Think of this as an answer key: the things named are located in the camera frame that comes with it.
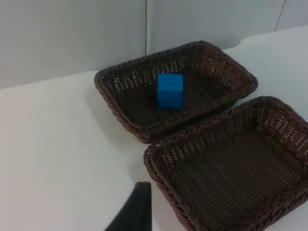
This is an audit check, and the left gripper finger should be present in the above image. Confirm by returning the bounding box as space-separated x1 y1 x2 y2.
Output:
103 181 153 231

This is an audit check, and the dark brown wicker basket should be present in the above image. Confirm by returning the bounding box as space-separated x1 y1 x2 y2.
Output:
143 95 308 231
93 40 258 144

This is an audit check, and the blue cube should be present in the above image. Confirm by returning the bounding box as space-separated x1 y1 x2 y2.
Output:
156 73 184 111

